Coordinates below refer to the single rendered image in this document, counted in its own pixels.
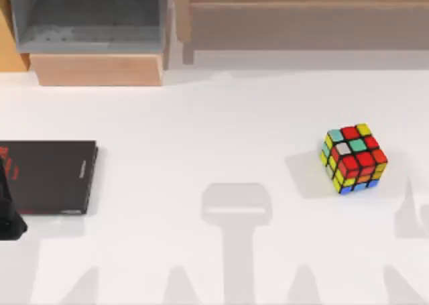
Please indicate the wooden cupboard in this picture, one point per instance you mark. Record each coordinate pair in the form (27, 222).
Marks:
(10, 43)

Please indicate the wooden open shelf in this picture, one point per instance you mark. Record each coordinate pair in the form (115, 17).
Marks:
(301, 20)

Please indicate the grey pierced drawer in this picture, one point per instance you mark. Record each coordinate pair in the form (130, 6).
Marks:
(90, 23)

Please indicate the black book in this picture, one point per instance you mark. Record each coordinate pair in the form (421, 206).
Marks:
(53, 177)

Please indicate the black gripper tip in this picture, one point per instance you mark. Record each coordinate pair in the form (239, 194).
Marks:
(8, 214)

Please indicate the pale wooden drawer front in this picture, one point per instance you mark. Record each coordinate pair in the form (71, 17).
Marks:
(97, 69)

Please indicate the multicoloured puzzle cube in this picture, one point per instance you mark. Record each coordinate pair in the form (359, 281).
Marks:
(354, 159)

